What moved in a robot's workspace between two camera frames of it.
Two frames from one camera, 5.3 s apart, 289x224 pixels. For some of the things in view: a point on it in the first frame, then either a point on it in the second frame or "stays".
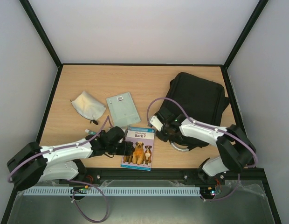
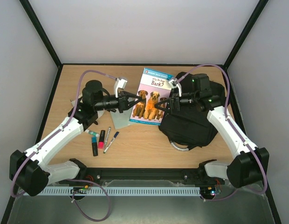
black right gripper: (163, 134) → (175, 103)
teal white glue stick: (90, 132) stays
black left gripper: (126, 150) → (123, 99)
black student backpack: (204, 101) stays
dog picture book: (143, 138) → (153, 86)
